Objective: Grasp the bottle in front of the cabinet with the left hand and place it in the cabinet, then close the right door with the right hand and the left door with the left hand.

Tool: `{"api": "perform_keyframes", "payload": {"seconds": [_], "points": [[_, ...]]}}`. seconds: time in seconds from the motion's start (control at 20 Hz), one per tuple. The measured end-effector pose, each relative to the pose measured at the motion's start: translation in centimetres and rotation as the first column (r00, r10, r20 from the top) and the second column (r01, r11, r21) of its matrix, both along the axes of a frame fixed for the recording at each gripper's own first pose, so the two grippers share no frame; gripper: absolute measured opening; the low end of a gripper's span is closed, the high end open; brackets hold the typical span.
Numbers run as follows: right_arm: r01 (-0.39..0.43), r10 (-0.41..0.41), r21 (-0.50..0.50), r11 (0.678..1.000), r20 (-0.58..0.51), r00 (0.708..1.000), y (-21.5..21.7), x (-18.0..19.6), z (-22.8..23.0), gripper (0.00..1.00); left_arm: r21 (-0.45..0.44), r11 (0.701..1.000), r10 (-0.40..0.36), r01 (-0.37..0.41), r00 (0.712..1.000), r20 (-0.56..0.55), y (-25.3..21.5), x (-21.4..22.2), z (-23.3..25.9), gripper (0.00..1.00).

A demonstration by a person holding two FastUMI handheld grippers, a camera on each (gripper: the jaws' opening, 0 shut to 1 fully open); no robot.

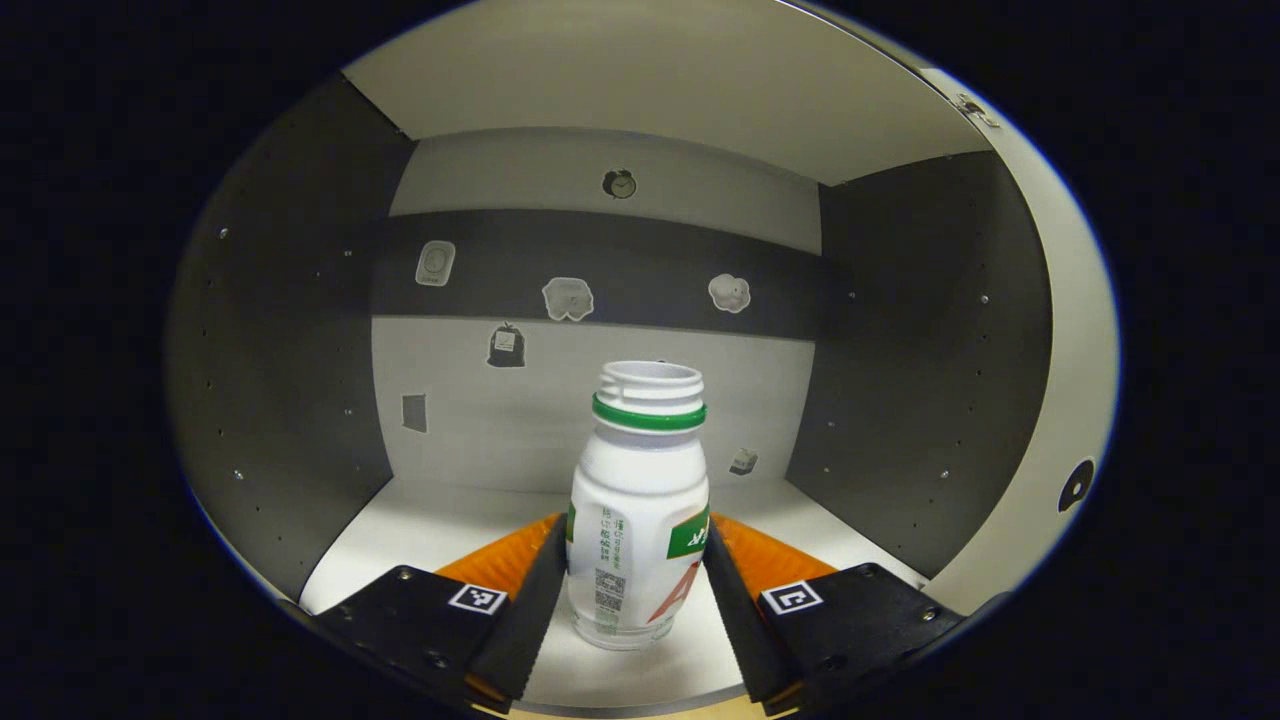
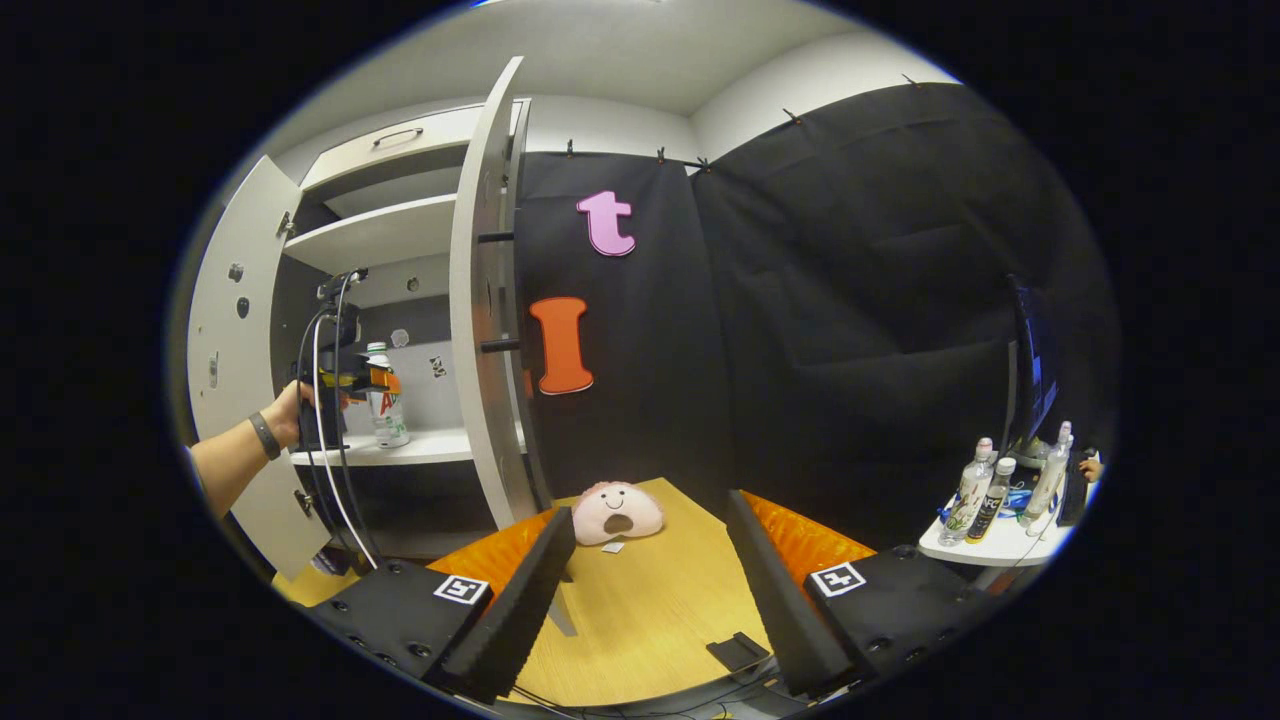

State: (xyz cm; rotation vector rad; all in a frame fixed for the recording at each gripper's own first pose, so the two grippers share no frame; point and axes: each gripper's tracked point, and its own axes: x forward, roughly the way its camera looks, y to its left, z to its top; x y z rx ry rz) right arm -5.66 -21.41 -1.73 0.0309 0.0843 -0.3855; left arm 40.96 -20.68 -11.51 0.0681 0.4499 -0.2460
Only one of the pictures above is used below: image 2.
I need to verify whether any clear bottle white cap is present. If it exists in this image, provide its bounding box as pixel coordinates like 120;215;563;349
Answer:
939;437;997;547

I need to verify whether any white cabinet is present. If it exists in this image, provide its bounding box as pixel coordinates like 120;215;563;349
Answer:
185;55;551;581

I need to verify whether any black monitor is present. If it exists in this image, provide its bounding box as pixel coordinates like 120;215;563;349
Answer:
1004;272;1067;463

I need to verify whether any white side table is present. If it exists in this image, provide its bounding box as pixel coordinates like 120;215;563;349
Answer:
918;488;1083;569

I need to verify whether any small black flat object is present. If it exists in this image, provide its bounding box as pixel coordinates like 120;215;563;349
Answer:
706;631;773;674

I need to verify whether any black backdrop cloth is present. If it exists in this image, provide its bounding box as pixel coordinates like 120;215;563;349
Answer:
512;82;1121;551

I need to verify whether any white green label bottle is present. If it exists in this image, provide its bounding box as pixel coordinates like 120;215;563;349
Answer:
364;342;412;449

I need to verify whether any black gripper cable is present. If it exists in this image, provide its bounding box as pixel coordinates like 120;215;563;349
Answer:
296;272;373;573

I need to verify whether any black label bottle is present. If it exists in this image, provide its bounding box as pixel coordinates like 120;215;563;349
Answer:
965;457;1018;544

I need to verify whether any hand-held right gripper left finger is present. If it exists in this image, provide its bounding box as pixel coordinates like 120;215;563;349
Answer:
303;507;577;704

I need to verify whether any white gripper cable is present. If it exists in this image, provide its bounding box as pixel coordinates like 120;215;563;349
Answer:
310;312;381;571

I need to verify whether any white cabinet drawer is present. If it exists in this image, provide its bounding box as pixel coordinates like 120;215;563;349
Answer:
300;100;488;197

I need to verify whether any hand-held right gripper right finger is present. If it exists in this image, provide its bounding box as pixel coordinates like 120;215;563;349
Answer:
726;489;1001;698

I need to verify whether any tall clear bottle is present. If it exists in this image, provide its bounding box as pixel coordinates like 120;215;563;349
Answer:
1020;420;1073;529

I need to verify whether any white cabinet door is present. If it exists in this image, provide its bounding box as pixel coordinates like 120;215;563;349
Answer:
448;55;551;533
185;155;333;581

